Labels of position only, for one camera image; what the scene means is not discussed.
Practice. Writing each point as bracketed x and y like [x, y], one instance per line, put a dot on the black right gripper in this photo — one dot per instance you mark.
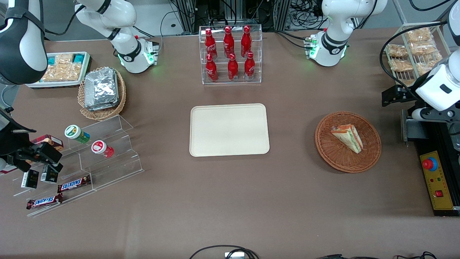
[17, 141]

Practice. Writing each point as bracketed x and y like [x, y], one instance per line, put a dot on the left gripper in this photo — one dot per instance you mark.
[400, 93]

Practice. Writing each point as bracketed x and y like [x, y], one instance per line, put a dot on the triangle sandwich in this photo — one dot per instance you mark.
[348, 137]

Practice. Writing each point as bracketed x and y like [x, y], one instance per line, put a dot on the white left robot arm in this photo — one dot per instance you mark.
[336, 25]

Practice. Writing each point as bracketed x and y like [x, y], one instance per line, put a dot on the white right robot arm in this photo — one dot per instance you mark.
[124, 21]

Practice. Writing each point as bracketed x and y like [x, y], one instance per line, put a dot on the white rectangular snack tray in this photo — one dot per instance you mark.
[36, 85]

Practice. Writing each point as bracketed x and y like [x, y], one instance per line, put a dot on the oval light wicker basket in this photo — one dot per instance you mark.
[102, 114]

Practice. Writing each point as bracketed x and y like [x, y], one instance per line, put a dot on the round brown wicker basket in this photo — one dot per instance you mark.
[345, 158]

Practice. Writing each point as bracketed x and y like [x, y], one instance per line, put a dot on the beige plastic tray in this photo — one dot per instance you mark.
[229, 130]

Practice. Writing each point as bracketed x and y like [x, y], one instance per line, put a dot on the dark red chocolate box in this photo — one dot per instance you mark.
[48, 139]

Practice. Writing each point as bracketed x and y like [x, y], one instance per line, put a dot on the small black box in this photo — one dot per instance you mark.
[30, 179]
[49, 175]

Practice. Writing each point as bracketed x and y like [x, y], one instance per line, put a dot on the clear bag of crackers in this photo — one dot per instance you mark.
[424, 48]
[418, 35]
[400, 65]
[397, 50]
[429, 64]

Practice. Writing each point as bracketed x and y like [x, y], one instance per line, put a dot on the green cup with white lid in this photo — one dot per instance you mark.
[76, 133]

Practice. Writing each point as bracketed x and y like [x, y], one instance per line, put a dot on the brown Snickers bar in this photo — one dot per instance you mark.
[44, 201]
[73, 184]

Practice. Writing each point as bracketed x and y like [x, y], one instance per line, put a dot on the black yellow control box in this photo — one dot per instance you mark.
[427, 144]

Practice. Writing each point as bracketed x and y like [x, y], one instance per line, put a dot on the red cup with white lid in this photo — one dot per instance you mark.
[101, 148]

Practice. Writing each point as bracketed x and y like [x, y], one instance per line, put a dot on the clear acrylic stepped display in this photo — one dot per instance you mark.
[115, 162]

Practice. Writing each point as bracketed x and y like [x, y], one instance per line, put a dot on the red emergency stop button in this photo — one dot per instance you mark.
[429, 164]

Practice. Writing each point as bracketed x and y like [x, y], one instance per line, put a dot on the silver foil pouch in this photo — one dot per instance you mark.
[101, 87]
[104, 107]

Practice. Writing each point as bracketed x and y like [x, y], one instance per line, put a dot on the clear cracker snack pack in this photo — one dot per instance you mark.
[64, 58]
[61, 73]

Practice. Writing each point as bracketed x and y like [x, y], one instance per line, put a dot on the teal snack packet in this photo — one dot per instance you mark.
[51, 60]
[79, 58]

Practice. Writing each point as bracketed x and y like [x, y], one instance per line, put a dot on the yellow control panel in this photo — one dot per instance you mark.
[436, 187]

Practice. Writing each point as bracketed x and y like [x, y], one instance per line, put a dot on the red cola bottle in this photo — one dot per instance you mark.
[211, 70]
[229, 41]
[210, 43]
[249, 67]
[246, 40]
[233, 69]

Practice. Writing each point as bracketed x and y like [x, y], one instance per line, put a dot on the clear acrylic bottle rack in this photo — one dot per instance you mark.
[230, 77]

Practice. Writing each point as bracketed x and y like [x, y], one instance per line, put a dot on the small white device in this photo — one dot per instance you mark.
[235, 255]

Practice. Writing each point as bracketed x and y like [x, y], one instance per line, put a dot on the grey metal bracket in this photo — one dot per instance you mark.
[413, 129]

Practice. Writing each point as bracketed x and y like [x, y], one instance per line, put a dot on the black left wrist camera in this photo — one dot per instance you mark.
[436, 114]

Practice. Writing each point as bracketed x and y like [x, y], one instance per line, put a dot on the aluminium frame rack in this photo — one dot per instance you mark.
[230, 12]

